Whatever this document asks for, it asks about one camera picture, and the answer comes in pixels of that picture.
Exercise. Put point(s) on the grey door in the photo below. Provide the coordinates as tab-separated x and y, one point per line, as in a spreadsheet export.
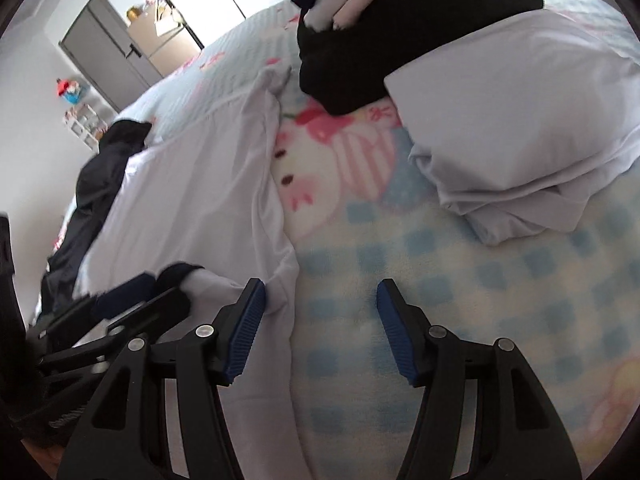
105	50

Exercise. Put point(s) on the white garment navy trim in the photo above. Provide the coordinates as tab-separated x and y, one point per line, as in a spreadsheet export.
500	100
200	185

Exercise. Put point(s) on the gold jar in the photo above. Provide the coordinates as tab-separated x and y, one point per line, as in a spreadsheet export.
134	13

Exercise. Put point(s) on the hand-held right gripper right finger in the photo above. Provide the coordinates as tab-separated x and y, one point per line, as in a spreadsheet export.
397	335

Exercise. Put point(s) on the bed with checkered cartoon blanket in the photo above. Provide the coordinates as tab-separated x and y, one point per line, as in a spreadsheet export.
450	310

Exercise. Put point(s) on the red blue toy figure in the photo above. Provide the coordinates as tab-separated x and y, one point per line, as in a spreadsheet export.
72	91

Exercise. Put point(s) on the white trinket shelf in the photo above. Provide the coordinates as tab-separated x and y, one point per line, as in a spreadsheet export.
85	127

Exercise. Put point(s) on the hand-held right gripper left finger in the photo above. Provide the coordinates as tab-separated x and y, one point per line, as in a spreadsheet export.
245	335

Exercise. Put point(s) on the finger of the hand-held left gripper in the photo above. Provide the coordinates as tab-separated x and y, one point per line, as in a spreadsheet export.
125	292
160	310

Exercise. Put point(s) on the beige fridge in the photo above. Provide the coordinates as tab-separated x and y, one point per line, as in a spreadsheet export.
165	45

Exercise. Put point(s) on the white satin garment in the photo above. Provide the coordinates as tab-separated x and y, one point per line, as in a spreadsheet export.
500	215

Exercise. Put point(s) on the black folded garment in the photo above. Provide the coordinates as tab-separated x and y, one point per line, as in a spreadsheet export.
400	35

